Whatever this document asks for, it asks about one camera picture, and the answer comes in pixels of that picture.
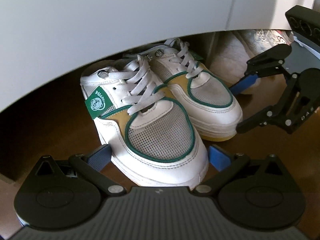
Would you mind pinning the beige quilted slipper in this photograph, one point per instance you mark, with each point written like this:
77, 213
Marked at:
230, 58

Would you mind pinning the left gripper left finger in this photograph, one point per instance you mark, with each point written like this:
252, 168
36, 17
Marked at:
89, 167

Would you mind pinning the red grey slipper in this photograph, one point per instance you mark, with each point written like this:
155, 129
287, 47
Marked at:
280, 37

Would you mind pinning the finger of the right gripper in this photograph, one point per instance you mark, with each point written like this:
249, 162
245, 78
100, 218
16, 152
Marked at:
258, 119
243, 84

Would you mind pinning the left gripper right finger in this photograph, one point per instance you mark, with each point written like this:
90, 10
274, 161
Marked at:
228, 166

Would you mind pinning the white cabinet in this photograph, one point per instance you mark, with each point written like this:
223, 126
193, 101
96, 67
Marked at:
44, 39

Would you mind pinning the white green sneaker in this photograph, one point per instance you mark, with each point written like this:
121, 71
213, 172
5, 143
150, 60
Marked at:
152, 138
211, 106

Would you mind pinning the white pink sneaker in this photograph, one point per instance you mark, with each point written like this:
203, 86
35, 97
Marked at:
256, 41

